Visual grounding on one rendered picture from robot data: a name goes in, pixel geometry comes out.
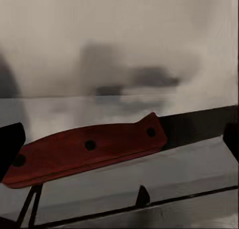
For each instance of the parer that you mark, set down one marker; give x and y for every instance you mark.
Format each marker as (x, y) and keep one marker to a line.
(87, 146)

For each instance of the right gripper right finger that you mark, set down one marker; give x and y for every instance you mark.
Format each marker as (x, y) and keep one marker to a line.
(231, 138)

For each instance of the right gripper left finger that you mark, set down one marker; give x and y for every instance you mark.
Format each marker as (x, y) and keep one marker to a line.
(12, 138)

